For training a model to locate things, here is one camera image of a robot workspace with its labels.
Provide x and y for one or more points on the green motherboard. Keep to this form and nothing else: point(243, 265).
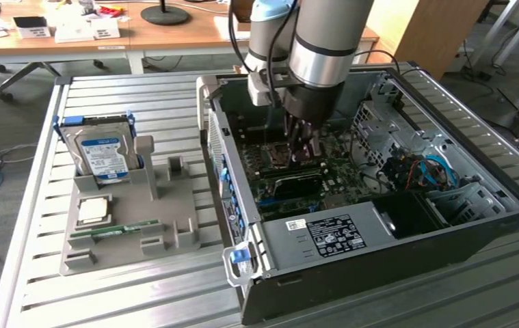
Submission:
point(337, 177)

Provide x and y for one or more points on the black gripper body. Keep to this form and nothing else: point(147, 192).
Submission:
point(314, 100)

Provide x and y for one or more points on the black round lamp base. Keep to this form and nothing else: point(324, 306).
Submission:
point(165, 15)

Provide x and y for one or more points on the grey power supply unit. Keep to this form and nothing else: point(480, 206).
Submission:
point(333, 235)

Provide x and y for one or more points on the hard disk with blue label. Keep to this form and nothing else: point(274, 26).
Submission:
point(99, 150)

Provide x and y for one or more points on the white flat box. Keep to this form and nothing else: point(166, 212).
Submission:
point(73, 32)

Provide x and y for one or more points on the white printed box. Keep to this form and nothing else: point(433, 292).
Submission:
point(106, 29)

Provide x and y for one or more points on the red item on desk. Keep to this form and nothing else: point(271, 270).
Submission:
point(113, 11)

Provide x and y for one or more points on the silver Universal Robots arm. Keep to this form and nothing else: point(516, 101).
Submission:
point(324, 41)

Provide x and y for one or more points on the green RAM stick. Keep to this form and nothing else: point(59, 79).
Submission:
point(113, 229)

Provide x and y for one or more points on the blue disk caddy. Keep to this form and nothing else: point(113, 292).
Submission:
point(73, 121)

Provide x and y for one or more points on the blue case latch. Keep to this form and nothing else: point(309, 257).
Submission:
point(241, 257)

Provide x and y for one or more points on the white box with black inside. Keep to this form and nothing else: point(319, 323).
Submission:
point(34, 29)

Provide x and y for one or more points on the black installed RAM stick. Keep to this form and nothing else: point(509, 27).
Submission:
point(286, 171)

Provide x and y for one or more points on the CPU socket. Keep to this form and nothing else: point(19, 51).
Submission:
point(278, 153)

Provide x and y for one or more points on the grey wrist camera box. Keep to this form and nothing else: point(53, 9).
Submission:
point(261, 90)

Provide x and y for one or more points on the metal disk bay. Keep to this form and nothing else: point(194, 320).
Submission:
point(465, 205)

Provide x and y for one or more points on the wooden cabinet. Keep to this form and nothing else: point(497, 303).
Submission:
point(433, 34)

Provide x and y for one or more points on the metal drive cage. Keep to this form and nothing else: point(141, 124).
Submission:
point(388, 133)

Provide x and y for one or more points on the grey parts rack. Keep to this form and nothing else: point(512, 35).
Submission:
point(150, 222)

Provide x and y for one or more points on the black open PC case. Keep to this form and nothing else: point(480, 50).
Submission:
point(378, 259)

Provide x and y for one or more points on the silver CPU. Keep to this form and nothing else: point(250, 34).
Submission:
point(93, 210)

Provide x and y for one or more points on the wooden desk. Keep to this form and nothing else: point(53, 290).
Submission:
point(159, 37)

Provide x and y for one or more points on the white table frame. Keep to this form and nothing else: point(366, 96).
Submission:
point(510, 30)

